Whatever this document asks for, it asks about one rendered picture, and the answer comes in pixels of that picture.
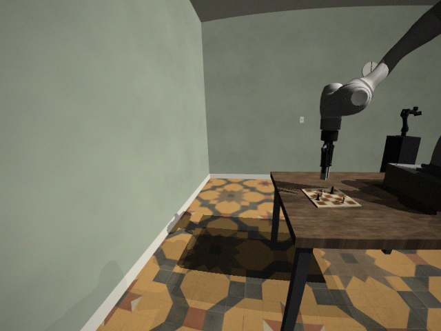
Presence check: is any brown and cream chessboard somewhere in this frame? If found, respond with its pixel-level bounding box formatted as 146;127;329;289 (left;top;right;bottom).
301;188;362;208

